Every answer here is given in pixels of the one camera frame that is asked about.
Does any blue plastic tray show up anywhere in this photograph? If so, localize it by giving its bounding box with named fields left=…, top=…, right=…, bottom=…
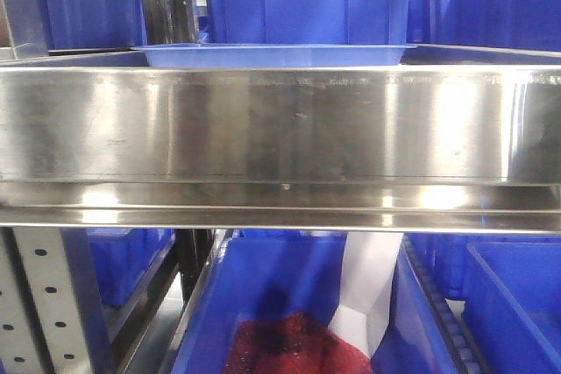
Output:
left=134, top=43, right=415, bottom=68

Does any stainless steel shelf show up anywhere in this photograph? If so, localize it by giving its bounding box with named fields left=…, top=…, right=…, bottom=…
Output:
left=1, top=45, right=560, bottom=233

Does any blue bin lower centre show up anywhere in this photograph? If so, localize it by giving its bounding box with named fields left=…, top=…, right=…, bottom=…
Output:
left=172, top=235, right=458, bottom=373

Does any white paper sheet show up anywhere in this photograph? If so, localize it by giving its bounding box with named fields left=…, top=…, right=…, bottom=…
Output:
left=329, top=231, right=403, bottom=356

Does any red mesh cloth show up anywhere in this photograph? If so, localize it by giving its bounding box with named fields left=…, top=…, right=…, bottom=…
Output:
left=224, top=312, right=373, bottom=374

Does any blue bin lower left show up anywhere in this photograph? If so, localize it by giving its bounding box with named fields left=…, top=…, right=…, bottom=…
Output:
left=86, top=228, right=175, bottom=307

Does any blue bin lower right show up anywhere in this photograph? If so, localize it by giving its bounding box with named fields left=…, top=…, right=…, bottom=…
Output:
left=408, top=233, right=560, bottom=373

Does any blue bin upper right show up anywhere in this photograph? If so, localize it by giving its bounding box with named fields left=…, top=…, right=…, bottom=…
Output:
left=407, top=0, right=560, bottom=52

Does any perforated grey shelf post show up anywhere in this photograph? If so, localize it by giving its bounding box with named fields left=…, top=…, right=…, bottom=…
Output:
left=1, top=227, right=113, bottom=373

